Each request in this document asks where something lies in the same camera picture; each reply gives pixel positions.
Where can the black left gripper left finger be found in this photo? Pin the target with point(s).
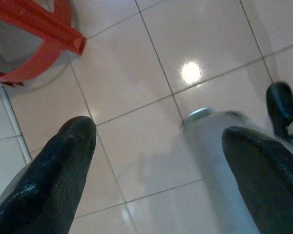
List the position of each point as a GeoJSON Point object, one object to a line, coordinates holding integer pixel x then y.
{"type": "Point", "coordinates": [46, 175]}

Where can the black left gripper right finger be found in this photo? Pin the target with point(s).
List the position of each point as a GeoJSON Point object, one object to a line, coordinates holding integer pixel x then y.
{"type": "Point", "coordinates": [271, 180]}

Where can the silver robot leg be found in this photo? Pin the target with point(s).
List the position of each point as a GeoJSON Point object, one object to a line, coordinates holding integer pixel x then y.
{"type": "Point", "coordinates": [207, 151]}

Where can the black robot foot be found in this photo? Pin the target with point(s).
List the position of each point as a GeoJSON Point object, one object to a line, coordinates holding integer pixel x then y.
{"type": "Point", "coordinates": [280, 107]}

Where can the red plastic stool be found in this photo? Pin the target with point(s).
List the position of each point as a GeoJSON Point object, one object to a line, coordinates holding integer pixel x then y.
{"type": "Point", "coordinates": [39, 26]}

